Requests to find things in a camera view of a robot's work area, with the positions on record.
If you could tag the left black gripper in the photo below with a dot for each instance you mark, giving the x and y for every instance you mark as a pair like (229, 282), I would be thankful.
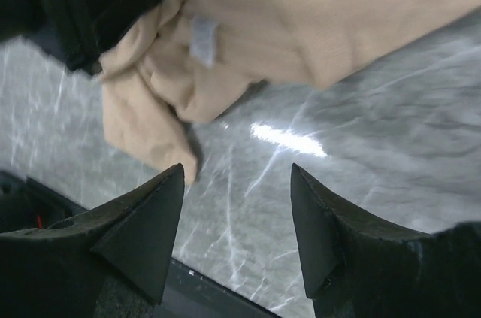
(75, 32)

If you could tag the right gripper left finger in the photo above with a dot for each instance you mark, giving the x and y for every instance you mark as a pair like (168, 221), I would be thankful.
(124, 250)

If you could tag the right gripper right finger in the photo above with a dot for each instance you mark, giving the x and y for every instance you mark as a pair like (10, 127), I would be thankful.
(355, 264)

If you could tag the beige t-shirt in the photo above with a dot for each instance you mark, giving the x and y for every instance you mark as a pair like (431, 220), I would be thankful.
(187, 61)

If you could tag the black base beam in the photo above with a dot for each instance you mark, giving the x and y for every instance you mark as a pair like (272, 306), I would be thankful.
(188, 288)

